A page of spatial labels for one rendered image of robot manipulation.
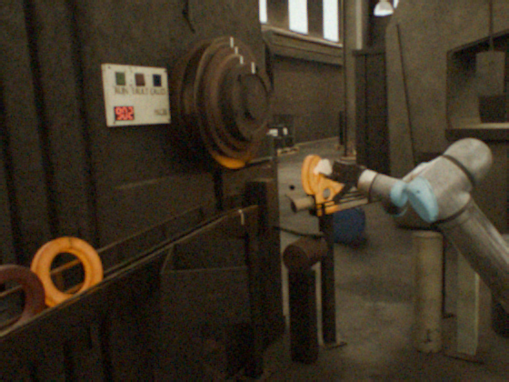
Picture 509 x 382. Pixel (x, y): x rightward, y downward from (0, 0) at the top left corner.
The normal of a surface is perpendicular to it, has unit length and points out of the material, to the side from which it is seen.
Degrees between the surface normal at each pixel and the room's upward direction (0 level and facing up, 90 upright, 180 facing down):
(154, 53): 90
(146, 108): 90
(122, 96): 90
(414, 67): 90
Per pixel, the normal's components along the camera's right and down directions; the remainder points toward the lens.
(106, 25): 0.85, 0.04
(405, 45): -0.72, 0.14
